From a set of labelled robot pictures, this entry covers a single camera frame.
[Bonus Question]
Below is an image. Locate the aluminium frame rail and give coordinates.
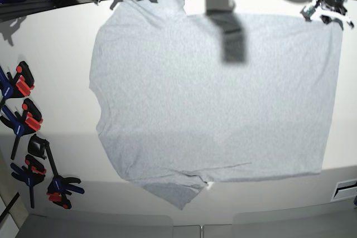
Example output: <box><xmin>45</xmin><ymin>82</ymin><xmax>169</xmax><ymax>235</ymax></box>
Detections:
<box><xmin>0</xmin><ymin>0</ymin><xmax>112</xmax><ymax>23</ymax></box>

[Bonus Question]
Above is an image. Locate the large black blue bar clamp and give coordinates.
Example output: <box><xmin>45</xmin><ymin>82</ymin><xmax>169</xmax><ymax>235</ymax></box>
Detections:
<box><xmin>27</xmin><ymin>134</ymin><xmax>85</xmax><ymax>210</ymax></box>

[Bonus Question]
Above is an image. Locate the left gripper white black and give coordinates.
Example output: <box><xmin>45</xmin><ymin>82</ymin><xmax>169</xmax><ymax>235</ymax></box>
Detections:
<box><xmin>300</xmin><ymin>0</ymin><xmax>354</xmax><ymax>28</ymax></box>

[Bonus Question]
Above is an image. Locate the blue orange bar clamp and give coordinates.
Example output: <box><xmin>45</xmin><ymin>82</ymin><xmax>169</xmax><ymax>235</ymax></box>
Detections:
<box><xmin>10</xmin><ymin>154</ymin><xmax>46</xmax><ymax>209</ymax></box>
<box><xmin>1</xmin><ymin>61</ymin><xmax>35</xmax><ymax>107</ymax></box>
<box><xmin>1</xmin><ymin>98</ymin><xmax>43</xmax><ymax>160</ymax></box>

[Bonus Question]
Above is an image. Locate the grey T-shirt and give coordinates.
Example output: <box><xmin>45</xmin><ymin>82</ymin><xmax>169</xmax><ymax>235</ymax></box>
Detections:
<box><xmin>89</xmin><ymin>0</ymin><xmax>342</xmax><ymax>209</ymax></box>

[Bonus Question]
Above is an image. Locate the top blue orange bar clamp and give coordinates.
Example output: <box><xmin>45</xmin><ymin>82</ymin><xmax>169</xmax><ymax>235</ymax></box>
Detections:
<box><xmin>1</xmin><ymin>61</ymin><xmax>35</xmax><ymax>107</ymax></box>

